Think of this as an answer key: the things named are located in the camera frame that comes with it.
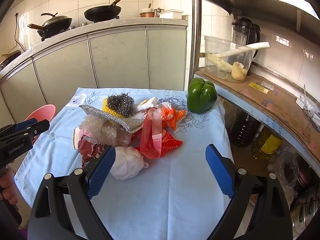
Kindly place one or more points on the stainless steel cup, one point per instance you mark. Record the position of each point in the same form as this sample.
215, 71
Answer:
158, 13

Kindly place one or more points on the red white paper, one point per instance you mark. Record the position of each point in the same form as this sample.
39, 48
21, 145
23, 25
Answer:
87, 150

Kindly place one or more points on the green bell pepper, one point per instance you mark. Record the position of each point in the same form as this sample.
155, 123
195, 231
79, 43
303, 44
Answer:
201, 96

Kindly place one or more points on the orange snack wrapper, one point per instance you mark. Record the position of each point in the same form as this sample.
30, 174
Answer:
172, 116

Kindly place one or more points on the black induction cooker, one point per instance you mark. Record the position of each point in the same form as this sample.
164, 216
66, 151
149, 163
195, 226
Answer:
8, 60

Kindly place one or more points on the red snack wrapper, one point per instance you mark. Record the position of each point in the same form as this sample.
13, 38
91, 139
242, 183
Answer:
175, 143

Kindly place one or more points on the blue floral tablecloth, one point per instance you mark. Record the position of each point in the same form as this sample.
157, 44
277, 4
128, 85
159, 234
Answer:
162, 192

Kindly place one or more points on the black blender jug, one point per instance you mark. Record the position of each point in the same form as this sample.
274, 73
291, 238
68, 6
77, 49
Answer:
246, 30

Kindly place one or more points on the red plastic bag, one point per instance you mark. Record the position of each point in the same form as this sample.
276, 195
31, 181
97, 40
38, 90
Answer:
151, 140

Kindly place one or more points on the silver scouring pad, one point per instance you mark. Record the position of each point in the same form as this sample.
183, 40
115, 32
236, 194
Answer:
130, 125

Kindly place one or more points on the yellow oil bottle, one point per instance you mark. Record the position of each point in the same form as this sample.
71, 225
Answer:
266, 145

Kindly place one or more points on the stainless steel cookware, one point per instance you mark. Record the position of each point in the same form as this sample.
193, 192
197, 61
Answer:
305, 210

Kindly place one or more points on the copper pot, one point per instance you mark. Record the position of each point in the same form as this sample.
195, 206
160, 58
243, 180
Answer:
147, 14

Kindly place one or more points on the white leek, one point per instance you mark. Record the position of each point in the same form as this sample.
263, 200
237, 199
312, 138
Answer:
250, 47

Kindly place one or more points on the steel wool scrubber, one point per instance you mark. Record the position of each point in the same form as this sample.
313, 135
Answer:
120, 103

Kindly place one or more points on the clear plastic container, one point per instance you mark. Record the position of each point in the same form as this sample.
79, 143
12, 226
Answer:
217, 46

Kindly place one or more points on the ginger root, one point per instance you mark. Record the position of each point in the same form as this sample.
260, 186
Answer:
238, 72

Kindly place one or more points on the metal storage rack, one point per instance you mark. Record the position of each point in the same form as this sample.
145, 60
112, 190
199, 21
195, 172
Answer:
195, 30

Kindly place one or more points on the white round lid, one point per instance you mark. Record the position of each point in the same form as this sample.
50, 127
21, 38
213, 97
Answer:
76, 140

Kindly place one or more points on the clear plastic bag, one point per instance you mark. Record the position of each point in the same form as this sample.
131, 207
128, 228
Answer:
285, 170

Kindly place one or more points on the white tissue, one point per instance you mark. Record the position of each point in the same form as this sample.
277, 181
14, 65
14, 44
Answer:
150, 103

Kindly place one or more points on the dark wok lid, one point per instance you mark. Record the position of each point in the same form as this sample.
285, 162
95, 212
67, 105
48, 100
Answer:
56, 20

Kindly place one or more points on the brown cardboard sheet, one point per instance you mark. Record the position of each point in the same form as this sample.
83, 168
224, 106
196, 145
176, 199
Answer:
275, 100

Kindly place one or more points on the pink plastic bin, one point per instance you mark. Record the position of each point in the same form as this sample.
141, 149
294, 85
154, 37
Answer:
42, 112

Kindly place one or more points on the person's left forearm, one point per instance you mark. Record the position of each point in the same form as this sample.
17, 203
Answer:
22, 233

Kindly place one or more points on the white rectangular container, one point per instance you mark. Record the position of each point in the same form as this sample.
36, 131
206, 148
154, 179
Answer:
172, 14

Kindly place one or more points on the dark liquid bottle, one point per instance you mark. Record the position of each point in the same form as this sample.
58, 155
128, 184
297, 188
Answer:
243, 130

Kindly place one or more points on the black lidded wok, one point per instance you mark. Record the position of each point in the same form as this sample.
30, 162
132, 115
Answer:
55, 27

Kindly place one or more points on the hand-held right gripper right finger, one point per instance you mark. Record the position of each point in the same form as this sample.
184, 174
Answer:
220, 172

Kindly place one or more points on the white plastic bag ball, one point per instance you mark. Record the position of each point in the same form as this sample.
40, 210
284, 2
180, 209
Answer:
127, 162

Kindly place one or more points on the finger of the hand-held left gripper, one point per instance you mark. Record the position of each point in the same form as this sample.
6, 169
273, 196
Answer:
37, 130
26, 125

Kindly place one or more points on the clear plastic wad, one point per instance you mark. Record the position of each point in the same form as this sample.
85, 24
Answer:
105, 132

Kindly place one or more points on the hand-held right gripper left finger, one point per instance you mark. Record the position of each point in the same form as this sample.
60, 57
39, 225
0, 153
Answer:
101, 172

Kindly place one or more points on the grey kitchen cabinet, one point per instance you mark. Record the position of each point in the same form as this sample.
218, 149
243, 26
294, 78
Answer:
112, 60

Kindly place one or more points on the yellow sponge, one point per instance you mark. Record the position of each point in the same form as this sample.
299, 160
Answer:
105, 106

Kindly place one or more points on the white small box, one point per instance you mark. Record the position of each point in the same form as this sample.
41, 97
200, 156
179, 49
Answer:
301, 102

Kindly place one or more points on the person's left hand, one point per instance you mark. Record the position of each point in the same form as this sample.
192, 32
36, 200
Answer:
8, 187

